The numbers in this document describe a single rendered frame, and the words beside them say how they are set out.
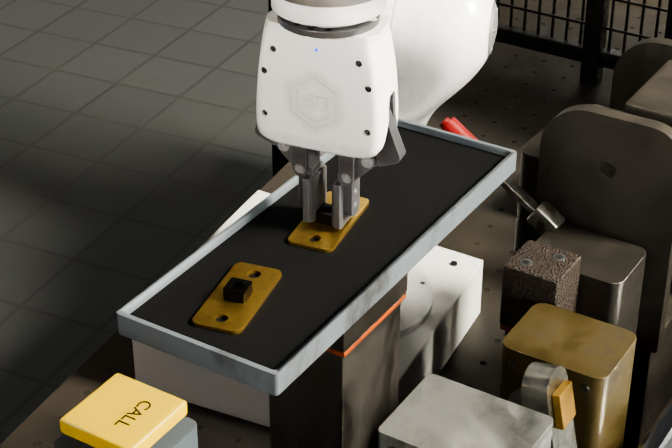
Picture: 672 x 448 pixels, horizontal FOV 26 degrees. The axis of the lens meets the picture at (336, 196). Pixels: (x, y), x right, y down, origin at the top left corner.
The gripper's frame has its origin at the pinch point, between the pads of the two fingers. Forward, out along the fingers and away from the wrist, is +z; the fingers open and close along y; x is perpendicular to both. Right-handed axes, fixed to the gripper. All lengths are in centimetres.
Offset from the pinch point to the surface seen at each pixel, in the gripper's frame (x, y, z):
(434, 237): 1.5, 8.3, 2.8
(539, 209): 18.6, 12.3, 8.8
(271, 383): -20.2, 4.3, 2.8
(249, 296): -12.2, -1.1, 2.2
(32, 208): 154, -141, 119
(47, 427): 16, -42, 49
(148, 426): -27.5, -1.0, 2.6
